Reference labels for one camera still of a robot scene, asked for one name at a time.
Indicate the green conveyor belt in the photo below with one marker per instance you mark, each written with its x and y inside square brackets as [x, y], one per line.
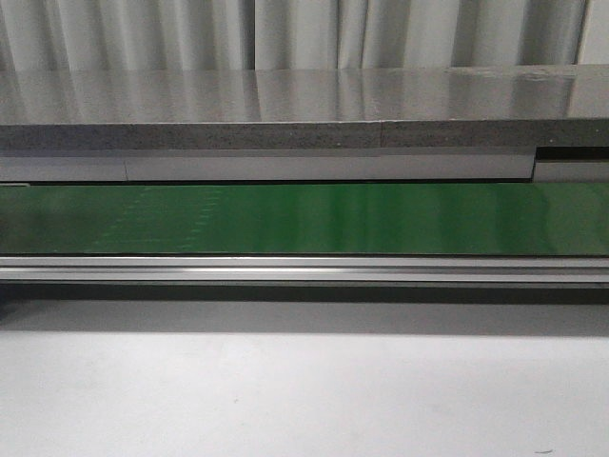
[494, 219]

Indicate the grey granite counter slab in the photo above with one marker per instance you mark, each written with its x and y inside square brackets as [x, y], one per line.
[535, 106]

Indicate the grey cabinet front panel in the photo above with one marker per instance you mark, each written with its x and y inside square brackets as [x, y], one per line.
[562, 164]

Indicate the white pleated curtain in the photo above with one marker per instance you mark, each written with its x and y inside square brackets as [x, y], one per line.
[319, 35]

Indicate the aluminium conveyor frame rail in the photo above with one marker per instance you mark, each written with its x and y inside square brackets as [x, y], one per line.
[296, 270]

